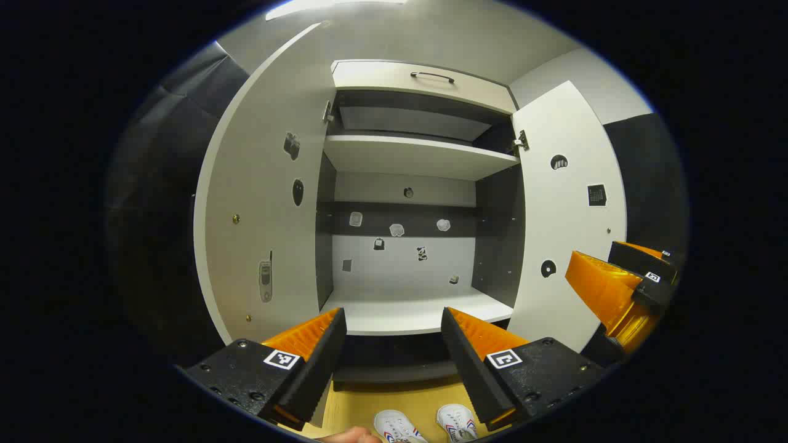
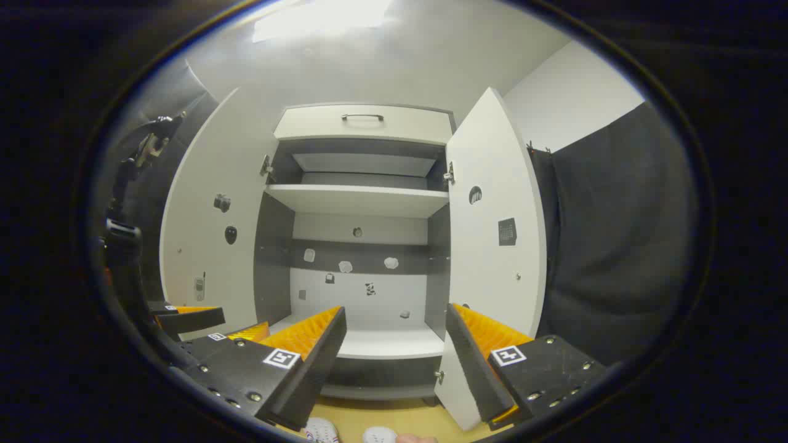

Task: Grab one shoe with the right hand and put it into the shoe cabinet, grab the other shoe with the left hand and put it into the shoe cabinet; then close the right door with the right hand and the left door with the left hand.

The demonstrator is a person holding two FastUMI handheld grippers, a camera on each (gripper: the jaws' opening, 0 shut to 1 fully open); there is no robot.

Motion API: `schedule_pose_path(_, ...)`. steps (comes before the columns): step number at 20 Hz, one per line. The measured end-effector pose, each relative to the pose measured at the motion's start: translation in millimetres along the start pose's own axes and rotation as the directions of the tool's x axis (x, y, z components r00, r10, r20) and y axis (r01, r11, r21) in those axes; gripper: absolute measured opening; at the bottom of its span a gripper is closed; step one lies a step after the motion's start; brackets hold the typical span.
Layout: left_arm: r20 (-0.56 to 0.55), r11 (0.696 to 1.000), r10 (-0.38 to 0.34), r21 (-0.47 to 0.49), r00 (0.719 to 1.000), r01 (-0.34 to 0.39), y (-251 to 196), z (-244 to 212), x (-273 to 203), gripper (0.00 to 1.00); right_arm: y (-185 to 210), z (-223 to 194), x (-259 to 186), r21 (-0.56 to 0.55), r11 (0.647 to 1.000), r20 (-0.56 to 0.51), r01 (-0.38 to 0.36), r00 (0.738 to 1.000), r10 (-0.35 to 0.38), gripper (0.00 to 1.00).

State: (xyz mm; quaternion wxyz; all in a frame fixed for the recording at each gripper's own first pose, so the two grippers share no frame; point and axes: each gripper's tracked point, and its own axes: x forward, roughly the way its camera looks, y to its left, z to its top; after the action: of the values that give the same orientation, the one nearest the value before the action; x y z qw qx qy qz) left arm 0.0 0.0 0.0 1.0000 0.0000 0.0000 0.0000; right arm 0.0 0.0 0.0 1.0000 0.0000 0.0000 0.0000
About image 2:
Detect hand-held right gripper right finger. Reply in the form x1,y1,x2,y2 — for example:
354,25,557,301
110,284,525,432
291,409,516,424
444,303,609,431

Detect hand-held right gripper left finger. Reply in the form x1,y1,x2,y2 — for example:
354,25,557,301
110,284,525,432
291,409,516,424
179,306,348,433

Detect white shoe cabinet door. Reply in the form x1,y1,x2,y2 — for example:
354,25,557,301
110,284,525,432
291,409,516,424
159,86,284,342
434,86,547,431

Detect white shoe cabinet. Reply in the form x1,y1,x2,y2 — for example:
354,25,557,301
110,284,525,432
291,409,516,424
254,102,457,401

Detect white cabinet drawer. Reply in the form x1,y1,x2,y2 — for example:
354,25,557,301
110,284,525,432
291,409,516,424
274,103,455,146

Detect black backdrop cloth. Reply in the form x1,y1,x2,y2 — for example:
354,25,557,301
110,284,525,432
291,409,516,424
92,62,699,367

